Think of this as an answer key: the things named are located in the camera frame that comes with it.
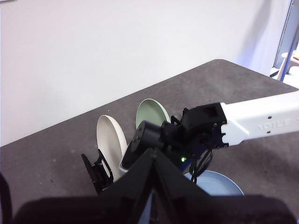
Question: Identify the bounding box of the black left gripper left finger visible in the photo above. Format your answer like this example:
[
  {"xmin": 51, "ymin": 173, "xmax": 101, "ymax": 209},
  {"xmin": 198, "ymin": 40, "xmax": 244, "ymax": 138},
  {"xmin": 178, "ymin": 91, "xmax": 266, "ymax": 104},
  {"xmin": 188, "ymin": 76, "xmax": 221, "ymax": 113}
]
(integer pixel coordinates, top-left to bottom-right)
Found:
[{"xmin": 11, "ymin": 149, "xmax": 155, "ymax": 224}]

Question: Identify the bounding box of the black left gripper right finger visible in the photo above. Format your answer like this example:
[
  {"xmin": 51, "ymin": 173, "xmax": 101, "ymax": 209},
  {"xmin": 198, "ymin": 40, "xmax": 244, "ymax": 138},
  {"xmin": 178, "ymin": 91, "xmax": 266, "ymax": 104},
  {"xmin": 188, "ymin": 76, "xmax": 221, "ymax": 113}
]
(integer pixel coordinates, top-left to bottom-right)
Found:
[{"xmin": 151, "ymin": 149, "xmax": 299, "ymax": 224}]

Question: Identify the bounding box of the blue round plate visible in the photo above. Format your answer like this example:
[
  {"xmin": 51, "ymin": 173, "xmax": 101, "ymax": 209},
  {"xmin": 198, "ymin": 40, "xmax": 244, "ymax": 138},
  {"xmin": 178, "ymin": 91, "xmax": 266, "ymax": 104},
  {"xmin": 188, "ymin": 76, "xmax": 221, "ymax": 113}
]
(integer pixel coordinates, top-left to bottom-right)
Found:
[{"xmin": 184, "ymin": 169, "xmax": 245, "ymax": 197}]

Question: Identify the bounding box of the black plate rack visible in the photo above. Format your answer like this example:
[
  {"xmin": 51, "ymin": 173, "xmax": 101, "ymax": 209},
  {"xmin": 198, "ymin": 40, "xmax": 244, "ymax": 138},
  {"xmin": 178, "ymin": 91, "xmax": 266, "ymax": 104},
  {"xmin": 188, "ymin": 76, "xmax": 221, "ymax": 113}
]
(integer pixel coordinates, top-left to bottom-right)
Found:
[{"xmin": 81, "ymin": 149, "xmax": 115, "ymax": 196}]

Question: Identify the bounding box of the cream round plate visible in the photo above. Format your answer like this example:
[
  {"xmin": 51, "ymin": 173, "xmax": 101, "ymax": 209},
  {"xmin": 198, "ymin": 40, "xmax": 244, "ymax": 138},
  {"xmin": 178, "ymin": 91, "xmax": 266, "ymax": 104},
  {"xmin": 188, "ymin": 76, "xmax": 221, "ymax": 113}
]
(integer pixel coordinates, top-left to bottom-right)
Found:
[{"xmin": 96, "ymin": 115, "xmax": 128, "ymax": 184}]

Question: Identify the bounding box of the pale green round plate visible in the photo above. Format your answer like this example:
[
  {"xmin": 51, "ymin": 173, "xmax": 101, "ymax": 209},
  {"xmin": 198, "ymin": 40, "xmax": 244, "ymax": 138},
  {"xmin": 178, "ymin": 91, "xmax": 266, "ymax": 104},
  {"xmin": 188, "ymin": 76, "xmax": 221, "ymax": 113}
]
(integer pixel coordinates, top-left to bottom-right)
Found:
[{"xmin": 135, "ymin": 98, "xmax": 171, "ymax": 131}]

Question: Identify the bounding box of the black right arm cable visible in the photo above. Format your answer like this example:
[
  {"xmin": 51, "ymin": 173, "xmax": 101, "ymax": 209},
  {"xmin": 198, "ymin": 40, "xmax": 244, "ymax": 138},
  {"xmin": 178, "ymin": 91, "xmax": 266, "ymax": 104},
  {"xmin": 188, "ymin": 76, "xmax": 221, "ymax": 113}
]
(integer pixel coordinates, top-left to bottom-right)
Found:
[{"xmin": 189, "ymin": 149, "xmax": 214, "ymax": 185}]

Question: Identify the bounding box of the grey metal frame post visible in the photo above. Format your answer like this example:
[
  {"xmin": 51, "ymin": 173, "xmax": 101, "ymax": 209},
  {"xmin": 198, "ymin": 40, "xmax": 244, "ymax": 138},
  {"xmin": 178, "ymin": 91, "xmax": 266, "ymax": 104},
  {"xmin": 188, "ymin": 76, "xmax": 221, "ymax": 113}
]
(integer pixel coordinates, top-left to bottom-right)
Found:
[{"xmin": 268, "ymin": 0, "xmax": 299, "ymax": 82}]

